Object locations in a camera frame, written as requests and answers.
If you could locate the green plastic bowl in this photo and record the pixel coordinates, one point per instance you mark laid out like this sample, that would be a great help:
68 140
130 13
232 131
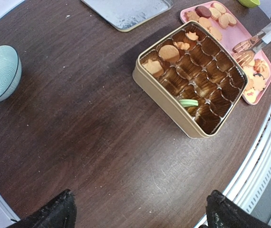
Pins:
250 3

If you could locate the brown chocolate round cookie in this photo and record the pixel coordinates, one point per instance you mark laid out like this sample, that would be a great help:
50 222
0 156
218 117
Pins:
203 11

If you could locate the silver tin lid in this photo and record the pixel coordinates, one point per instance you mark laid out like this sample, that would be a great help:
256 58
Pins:
125 15

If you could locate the gold cookie tin box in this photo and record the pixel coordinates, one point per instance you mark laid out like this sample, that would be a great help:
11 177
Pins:
205 71

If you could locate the swirl butter cookie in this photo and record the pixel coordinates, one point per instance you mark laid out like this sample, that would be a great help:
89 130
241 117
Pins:
262 68

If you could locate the clock face round cookie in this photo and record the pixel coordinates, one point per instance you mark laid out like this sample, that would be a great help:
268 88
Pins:
250 95

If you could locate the plain round tan cookie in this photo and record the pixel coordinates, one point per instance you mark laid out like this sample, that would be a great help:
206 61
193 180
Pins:
169 53

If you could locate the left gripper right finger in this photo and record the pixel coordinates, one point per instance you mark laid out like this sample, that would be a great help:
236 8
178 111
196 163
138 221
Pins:
223 213

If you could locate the light blue ceramic bowl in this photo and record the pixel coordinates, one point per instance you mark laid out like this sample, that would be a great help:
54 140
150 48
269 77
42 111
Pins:
10 71

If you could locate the metal tongs white handle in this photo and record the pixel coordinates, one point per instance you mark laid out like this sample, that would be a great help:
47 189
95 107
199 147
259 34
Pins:
245 51

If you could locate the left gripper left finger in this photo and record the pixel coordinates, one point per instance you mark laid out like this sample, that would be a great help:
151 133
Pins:
60 212

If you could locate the pink plastic tray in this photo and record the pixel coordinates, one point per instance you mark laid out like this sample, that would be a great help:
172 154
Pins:
231 36

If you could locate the green round cookie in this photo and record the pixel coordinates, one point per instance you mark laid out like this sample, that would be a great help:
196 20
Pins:
188 103

